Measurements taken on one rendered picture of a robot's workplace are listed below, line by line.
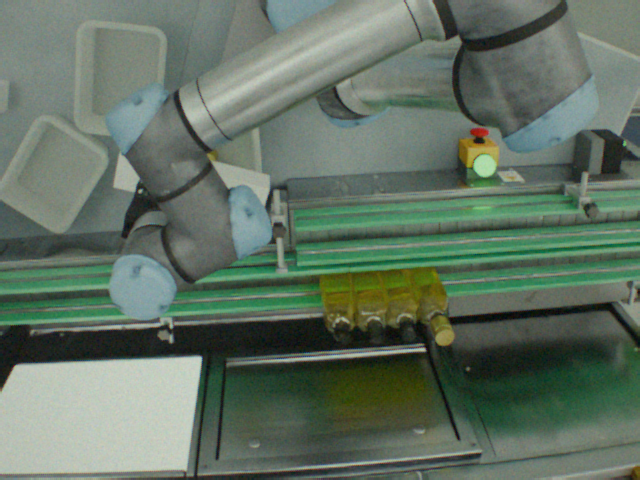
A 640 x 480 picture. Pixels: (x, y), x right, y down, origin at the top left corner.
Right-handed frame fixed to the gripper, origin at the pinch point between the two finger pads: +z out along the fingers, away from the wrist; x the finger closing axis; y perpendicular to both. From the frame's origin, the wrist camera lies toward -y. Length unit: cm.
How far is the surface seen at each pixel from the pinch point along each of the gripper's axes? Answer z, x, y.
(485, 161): 24, -11, -55
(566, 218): 22, -5, -77
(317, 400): -5.6, 33.0, -30.6
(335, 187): 26.8, 4.1, -27.7
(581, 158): 30, -17, -79
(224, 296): 18.1, 30.1, -11.1
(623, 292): 22, 8, -100
